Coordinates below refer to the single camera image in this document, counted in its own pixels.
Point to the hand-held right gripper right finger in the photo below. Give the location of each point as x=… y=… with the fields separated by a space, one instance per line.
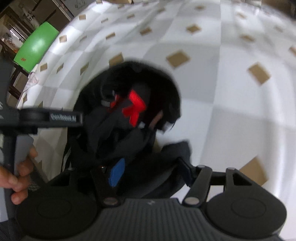
x=185 y=172

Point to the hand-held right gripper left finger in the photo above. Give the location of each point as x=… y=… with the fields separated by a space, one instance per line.
x=116 y=172

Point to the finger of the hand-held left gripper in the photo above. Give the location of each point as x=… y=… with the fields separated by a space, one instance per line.
x=108 y=95

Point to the black t-shirt red print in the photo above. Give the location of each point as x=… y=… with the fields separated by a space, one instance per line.
x=161 y=97

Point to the person's left hand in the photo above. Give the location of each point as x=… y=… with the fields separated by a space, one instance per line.
x=23 y=171

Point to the green plastic chair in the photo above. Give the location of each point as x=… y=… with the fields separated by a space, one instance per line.
x=34 y=46

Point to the grey white checkered tablecloth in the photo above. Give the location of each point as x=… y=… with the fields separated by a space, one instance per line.
x=231 y=92

